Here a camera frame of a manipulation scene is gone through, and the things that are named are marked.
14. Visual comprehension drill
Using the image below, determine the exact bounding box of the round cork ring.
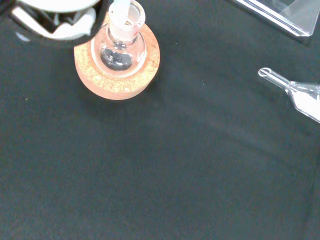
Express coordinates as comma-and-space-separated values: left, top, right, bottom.
73, 11, 161, 101

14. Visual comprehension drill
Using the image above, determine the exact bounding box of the small round-bottom glass flask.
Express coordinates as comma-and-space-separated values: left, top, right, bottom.
90, 0, 147, 79

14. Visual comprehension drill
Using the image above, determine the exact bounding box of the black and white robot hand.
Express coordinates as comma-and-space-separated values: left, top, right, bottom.
0, 0, 109, 49

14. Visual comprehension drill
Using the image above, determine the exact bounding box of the black bench cloth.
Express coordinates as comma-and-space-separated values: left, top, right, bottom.
0, 0, 320, 240

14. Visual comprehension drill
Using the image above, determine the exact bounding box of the clear glass weighing funnel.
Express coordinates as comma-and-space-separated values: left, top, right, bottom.
257, 67, 320, 125

